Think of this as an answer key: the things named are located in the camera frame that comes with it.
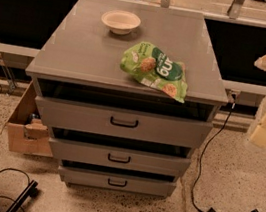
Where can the black stand leg left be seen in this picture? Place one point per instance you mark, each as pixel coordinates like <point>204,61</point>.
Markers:
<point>30,191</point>

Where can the green snack bag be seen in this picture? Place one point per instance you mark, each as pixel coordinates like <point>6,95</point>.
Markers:
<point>151,67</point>

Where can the grey top drawer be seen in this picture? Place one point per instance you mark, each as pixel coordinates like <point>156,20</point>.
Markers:
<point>142,126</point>

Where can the grey middle drawer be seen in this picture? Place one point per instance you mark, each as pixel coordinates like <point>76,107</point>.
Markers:
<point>118,157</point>

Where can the grey bottom drawer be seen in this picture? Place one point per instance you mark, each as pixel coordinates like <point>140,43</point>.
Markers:
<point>85,177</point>

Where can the white paper bowl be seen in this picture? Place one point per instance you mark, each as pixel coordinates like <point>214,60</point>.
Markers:
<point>120,22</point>

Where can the brown cardboard box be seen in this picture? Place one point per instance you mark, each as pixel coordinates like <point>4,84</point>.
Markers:
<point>26,132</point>

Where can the grey drawer cabinet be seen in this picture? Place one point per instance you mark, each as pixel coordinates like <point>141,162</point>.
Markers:
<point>82,64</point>

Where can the grey drawer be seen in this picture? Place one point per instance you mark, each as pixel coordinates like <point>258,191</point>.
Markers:
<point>142,126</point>
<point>85,177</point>
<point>118,157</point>

